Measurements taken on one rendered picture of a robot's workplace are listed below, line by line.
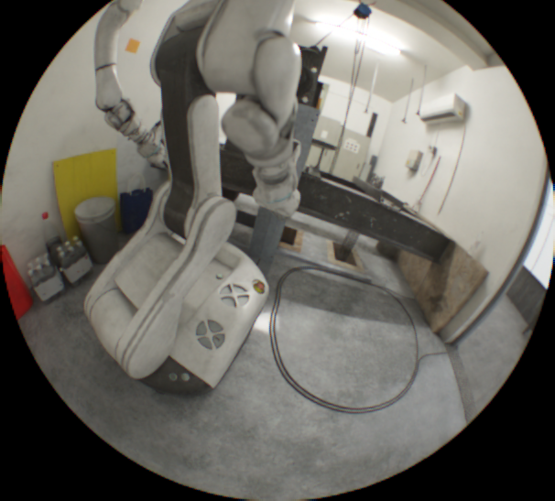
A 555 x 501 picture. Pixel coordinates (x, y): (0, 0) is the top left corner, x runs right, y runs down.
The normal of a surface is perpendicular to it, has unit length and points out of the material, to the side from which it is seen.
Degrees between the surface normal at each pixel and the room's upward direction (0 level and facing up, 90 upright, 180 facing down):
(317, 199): 90
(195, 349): 38
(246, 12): 109
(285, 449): 0
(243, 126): 134
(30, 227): 90
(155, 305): 27
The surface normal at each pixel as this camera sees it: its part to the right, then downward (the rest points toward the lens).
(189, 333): 0.00, -0.49
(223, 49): -0.42, 0.58
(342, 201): -0.19, 0.38
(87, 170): 0.96, 0.27
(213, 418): 0.26, -0.87
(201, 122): 0.88, 0.40
